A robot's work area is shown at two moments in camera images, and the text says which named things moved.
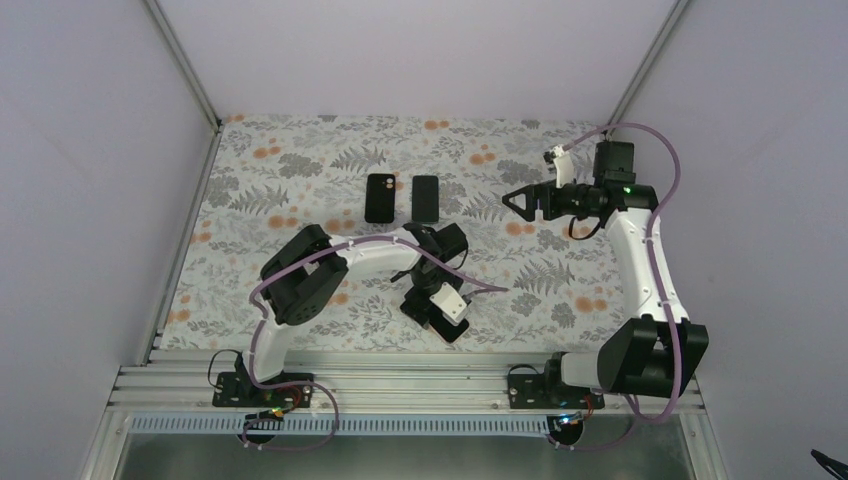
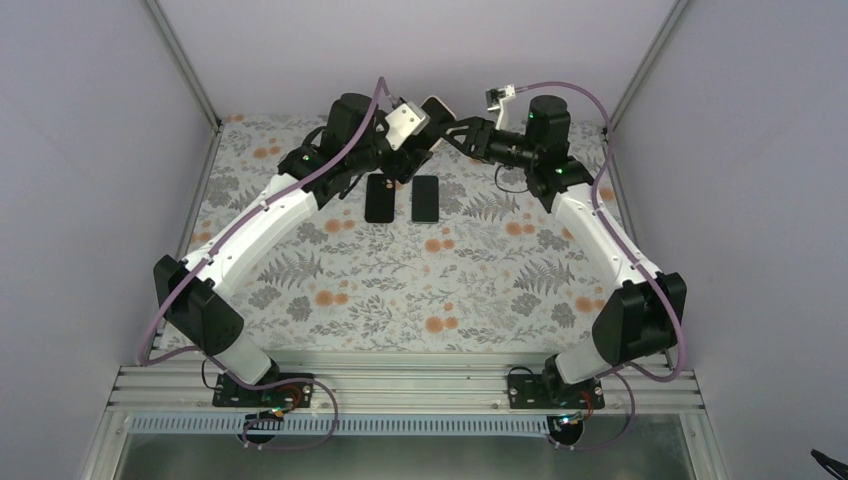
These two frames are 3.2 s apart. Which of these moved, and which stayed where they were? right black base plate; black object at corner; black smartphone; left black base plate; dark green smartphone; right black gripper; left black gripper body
Moved: right black gripper; left black gripper body
Stayed: dark green smartphone; black smartphone; black object at corner; left black base plate; right black base plate
